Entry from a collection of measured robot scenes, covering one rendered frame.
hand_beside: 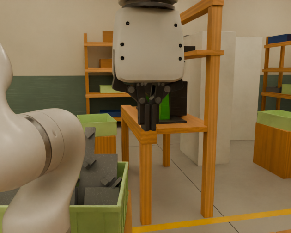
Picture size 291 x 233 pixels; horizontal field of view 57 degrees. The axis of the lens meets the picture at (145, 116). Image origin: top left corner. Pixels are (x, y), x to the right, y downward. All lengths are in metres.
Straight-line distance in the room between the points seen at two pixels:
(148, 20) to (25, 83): 6.85
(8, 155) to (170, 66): 0.27
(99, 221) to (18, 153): 0.51
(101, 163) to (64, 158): 0.61
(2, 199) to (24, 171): 0.72
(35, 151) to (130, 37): 0.23
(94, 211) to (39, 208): 0.37
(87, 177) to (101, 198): 0.12
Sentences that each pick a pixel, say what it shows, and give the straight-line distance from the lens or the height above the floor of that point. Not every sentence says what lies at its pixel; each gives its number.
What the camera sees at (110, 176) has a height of 0.95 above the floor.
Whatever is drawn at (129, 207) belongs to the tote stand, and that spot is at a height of 0.79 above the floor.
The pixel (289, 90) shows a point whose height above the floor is 0.93.
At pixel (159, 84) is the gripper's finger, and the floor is 1.35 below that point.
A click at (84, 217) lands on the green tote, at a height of 0.92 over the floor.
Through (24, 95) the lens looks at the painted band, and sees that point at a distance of 7.21.
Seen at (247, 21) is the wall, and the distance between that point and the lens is 8.35.
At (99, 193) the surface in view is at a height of 0.91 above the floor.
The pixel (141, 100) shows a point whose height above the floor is 1.33.
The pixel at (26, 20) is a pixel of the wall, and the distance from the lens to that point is 7.25.
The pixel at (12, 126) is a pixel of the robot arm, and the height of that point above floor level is 1.28.
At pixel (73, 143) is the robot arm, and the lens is 0.54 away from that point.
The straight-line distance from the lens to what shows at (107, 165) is 1.13.
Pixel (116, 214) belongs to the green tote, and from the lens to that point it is 0.88.
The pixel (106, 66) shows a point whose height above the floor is 1.47.
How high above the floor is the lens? 1.37
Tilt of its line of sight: 10 degrees down
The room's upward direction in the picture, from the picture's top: straight up
